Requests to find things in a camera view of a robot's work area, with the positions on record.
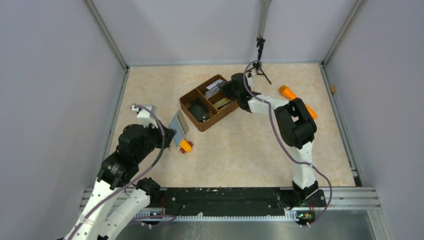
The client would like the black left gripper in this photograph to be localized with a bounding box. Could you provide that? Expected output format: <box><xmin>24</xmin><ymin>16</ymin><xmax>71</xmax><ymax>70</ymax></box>
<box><xmin>135</xmin><ymin>118</ymin><xmax>177</xmax><ymax>162</ymax></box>

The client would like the silver grey credit card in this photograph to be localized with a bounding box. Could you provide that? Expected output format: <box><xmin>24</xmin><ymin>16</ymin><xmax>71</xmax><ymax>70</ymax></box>
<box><xmin>206</xmin><ymin>79</ymin><xmax>225</xmax><ymax>92</ymax></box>

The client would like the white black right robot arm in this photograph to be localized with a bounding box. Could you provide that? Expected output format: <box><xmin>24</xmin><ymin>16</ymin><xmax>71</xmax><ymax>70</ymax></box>
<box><xmin>217</xmin><ymin>73</ymin><xmax>331</xmax><ymax>210</ymax></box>

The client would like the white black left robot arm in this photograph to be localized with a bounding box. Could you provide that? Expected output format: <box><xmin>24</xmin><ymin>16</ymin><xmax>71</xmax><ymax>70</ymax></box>
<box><xmin>64</xmin><ymin>123</ymin><xmax>177</xmax><ymax>240</ymax></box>

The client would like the gold card in basket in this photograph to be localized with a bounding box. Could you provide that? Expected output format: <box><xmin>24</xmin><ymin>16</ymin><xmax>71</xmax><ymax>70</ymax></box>
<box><xmin>212</xmin><ymin>97</ymin><xmax>232</xmax><ymax>110</ymax></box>

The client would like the grey card in basket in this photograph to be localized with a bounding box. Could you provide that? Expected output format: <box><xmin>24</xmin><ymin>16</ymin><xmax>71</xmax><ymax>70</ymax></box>
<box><xmin>204</xmin><ymin>88</ymin><xmax>220</xmax><ymax>99</ymax></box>

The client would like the brown woven basket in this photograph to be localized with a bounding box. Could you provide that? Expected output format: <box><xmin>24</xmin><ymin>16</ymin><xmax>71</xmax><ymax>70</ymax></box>
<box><xmin>179</xmin><ymin>74</ymin><xmax>239</xmax><ymax>132</ymax></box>

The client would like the black item in basket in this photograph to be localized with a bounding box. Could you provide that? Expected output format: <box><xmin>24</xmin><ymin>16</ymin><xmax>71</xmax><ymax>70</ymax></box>
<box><xmin>188</xmin><ymin>100</ymin><xmax>210</xmax><ymax>123</ymax></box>

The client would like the black mini tripod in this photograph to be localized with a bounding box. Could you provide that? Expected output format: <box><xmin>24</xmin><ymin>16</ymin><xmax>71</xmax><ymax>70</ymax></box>
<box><xmin>248</xmin><ymin>37</ymin><xmax>272</xmax><ymax>85</ymax></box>

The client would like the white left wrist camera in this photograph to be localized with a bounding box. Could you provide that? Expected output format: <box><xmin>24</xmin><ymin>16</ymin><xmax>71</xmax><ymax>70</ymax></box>
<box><xmin>131</xmin><ymin>104</ymin><xmax>158</xmax><ymax>129</ymax></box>

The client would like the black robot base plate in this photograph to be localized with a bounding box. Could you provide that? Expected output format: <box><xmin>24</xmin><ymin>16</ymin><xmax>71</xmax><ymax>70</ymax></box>
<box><xmin>149</xmin><ymin>187</ymin><xmax>327</xmax><ymax>217</ymax></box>

